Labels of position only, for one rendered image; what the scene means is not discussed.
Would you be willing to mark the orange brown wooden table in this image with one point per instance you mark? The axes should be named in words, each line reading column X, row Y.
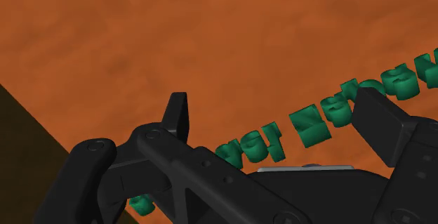
column 219, row 38

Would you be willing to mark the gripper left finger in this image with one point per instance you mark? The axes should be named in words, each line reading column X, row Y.
column 191, row 172

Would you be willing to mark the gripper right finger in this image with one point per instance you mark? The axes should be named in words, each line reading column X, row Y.
column 383, row 124

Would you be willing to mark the green letter word sign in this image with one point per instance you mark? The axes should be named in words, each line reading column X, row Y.
column 311, row 127

